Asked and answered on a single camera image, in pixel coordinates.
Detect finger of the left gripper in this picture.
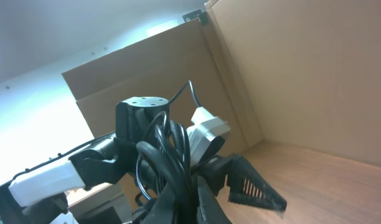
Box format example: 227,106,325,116
227,156,287,213

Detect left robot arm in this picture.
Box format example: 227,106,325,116
0,96,287,223

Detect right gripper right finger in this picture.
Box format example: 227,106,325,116
196,176,232,224

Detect black usb cables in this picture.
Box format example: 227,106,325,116
135,110,197,224

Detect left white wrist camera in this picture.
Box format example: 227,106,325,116
187,107,230,167

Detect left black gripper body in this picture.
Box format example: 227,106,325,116
190,154,240,196

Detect brown cardboard panel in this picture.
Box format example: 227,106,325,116
61,18,265,212

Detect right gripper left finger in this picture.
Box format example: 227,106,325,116
131,184,184,224

